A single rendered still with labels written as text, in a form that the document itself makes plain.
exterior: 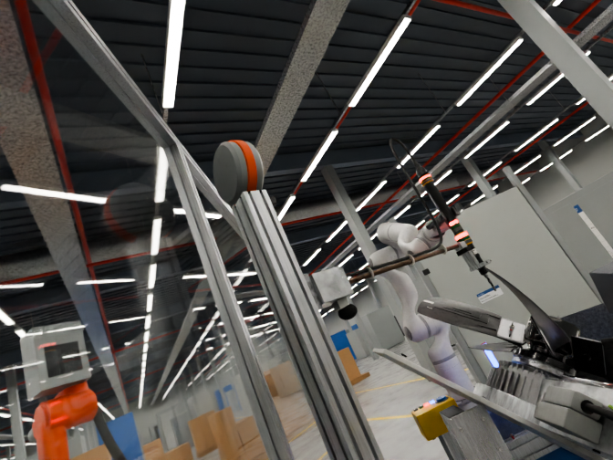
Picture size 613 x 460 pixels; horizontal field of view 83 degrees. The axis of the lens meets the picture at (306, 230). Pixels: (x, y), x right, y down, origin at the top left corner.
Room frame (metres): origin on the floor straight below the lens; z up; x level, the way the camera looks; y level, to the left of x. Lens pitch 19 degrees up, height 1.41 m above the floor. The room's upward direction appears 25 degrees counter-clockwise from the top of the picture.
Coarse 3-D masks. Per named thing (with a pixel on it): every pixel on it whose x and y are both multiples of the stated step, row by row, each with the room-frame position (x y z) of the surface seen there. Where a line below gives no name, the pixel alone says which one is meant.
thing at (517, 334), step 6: (504, 324) 1.14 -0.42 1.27; (510, 324) 1.14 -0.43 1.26; (516, 324) 1.14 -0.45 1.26; (522, 324) 1.14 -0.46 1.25; (498, 330) 1.12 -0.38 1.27; (504, 330) 1.12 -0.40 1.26; (510, 330) 1.12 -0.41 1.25; (516, 330) 1.12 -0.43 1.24; (522, 330) 1.12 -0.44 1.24; (498, 336) 1.10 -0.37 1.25; (504, 336) 1.10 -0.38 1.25; (510, 336) 1.10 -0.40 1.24; (516, 336) 1.10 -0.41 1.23; (522, 336) 1.10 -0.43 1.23
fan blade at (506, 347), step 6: (498, 342) 1.40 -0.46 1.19; (504, 342) 1.35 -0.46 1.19; (522, 342) 1.24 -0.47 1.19; (474, 348) 1.40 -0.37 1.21; (480, 348) 1.38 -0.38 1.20; (486, 348) 1.35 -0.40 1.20; (492, 348) 1.33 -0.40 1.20; (498, 348) 1.30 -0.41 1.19; (504, 348) 1.27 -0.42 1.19; (510, 348) 1.24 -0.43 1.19
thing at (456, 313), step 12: (432, 300) 1.23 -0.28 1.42; (444, 300) 1.24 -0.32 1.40; (420, 312) 1.13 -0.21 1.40; (432, 312) 1.15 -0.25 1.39; (444, 312) 1.16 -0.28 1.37; (456, 312) 1.16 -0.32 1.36; (468, 312) 1.17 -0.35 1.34; (480, 312) 1.17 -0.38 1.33; (492, 312) 1.18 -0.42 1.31; (456, 324) 1.12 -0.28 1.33; (468, 324) 1.12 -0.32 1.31; (480, 324) 1.13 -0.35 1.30; (492, 324) 1.13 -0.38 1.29
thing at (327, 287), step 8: (320, 272) 0.77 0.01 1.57; (328, 272) 0.79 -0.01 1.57; (336, 272) 0.80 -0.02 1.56; (344, 272) 0.81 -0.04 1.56; (312, 280) 0.76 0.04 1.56; (320, 280) 0.77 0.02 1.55; (328, 280) 0.78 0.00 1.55; (336, 280) 0.79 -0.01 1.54; (344, 280) 0.81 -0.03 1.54; (312, 288) 0.76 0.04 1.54; (320, 288) 0.76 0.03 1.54; (328, 288) 0.77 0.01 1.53; (336, 288) 0.78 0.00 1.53; (344, 288) 0.80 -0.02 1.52; (352, 288) 0.81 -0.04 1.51; (320, 296) 0.76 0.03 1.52; (328, 296) 0.77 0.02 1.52; (336, 296) 0.78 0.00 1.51; (344, 296) 0.79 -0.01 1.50; (320, 304) 0.76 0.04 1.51; (328, 304) 0.81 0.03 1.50
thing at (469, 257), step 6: (462, 246) 1.15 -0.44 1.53; (468, 246) 1.16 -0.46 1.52; (456, 252) 1.18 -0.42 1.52; (462, 252) 1.16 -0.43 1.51; (468, 252) 1.16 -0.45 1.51; (468, 258) 1.17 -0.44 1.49; (474, 258) 1.17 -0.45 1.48; (468, 264) 1.18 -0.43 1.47; (474, 264) 1.17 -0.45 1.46; (480, 264) 1.16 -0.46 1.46; (486, 264) 1.16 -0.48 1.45
